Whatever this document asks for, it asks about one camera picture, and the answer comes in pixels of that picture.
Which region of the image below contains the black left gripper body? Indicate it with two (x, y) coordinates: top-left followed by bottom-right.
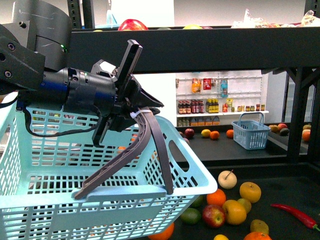
(16, 39), (163, 146)

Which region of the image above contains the light blue shopping basket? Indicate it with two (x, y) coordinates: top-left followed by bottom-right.
(0, 105), (217, 240)

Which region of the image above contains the yellow lemon small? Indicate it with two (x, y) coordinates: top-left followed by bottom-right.
(213, 234), (229, 240)

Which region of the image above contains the red apple top shelf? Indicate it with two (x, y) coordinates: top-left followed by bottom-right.
(117, 18), (149, 31)

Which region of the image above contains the far yellow lemon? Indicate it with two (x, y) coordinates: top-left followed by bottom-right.
(201, 129), (211, 138)

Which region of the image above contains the far dark red apple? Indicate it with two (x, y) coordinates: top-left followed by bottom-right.
(184, 128), (195, 139)

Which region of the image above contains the far orange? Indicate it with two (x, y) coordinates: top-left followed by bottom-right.
(209, 130), (220, 140)

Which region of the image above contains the green lime centre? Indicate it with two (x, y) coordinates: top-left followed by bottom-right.
(190, 195), (204, 209)

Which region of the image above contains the white asian pear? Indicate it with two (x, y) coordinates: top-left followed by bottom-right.
(217, 170), (238, 190)

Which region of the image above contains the small blue basket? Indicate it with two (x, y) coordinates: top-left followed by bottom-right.
(231, 111), (271, 150)

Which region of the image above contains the green avocado centre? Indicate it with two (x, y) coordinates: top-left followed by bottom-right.
(180, 207), (202, 225)

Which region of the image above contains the small orange centre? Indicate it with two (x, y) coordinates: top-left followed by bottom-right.
(206, 188), (227, 207)

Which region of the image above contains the large orange left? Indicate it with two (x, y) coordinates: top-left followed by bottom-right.
(148, 222), (175, 240)

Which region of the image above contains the large orange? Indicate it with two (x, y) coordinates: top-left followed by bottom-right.
(148, 222), (175, 240)
(243, 231), (272, 240)

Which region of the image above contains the red yellow apple centre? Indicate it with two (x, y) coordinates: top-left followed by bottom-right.
(202, 204), (226, 229)

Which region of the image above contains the golden apple back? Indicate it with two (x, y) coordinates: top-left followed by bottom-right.
(239, 181), (262, 204)

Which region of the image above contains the yellow orange apple centre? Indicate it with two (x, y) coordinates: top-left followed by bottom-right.
(222, 199), (247, 226)

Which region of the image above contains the brown kiwi upper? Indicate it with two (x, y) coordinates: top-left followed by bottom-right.
(237, 198), (252, 214)

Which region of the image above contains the brown kiwi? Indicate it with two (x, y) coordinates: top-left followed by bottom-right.
(237, 198), (252, 214)
(250, 219), (269, 235)

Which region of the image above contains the brown kiwi lower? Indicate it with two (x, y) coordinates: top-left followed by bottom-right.
(250, 219), (269, 235)

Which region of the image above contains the large orange front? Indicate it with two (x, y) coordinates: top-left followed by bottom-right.
(243, 231), (272, 240)

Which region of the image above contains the red chili pepper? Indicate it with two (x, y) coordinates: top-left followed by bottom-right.
(270, 203), (320, 231)

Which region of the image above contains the white back wall shelf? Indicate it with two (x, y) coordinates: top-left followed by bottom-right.
(175, 70), (268, 127)

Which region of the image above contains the black cable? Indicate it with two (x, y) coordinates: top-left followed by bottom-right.
(22, 104), (111, 138)

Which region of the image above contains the black metal shelf frame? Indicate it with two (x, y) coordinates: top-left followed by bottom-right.
(67, 0), (320, 176)

